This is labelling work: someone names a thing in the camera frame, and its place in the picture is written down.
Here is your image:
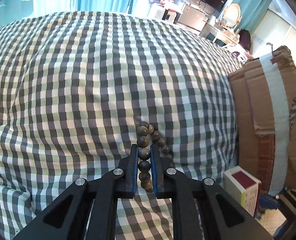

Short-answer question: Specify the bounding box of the oval vanity mirror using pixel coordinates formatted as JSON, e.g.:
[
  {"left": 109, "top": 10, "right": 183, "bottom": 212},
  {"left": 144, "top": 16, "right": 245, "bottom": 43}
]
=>
[{"left": 223, "top": 3, "right": 241, "bottom": 27}]

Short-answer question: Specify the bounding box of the brown cardboard box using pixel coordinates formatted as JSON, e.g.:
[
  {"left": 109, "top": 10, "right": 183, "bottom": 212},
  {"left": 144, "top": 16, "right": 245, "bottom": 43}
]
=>
[{"left": 228, "top": 46, "right": 296, "bottom": 196}]

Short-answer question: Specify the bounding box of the teal side curtain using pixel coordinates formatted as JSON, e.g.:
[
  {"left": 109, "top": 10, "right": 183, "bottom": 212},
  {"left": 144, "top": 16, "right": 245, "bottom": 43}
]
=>
[{"left": 233, "top": 0, "right": 272, "bottom": 33}]

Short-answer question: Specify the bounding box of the white suitcase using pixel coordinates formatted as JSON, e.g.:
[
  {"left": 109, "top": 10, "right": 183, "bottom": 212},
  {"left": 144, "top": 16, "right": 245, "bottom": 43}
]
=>
[{"left": 147, "top": 3, "right": 177, "bottom": 24}]

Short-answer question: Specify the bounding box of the white dressing table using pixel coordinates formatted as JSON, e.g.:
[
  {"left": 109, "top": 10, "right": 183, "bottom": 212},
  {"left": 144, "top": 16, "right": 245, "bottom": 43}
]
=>
[{"left": 200, "top": 23, "right": 238, "bottom": 46}]

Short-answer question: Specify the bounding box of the checkered bed blanket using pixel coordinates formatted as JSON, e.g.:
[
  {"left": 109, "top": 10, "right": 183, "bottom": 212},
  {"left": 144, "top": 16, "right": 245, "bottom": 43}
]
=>
[{"left": 0, "top": 12, "right": 241, "bottom": 239}]

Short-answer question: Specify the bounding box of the silver mini fridge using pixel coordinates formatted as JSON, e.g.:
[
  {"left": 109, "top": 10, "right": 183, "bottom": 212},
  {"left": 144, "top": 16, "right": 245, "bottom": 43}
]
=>
[{"left": 177, "top": 5, "right": 207, "bottom": 31}]

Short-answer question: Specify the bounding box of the white medicine box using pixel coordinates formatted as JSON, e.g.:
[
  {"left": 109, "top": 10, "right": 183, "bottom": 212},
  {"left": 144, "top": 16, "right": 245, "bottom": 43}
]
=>
[{"left": 224, "top": 166, "right": 262, "bottom": 217}]

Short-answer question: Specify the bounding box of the dark wooden bead bracelet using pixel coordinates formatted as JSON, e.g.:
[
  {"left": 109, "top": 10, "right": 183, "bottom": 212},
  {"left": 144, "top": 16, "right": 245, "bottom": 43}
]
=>
[{"left": 136, "top": 121, "right": 175, "bottom": 190}]

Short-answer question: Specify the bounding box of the black backpack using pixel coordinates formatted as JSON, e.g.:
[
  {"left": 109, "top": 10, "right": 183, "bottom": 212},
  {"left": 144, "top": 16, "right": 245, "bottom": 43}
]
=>
[{"left": 239, "top": 29, "right": 251, "bottom": 51}]

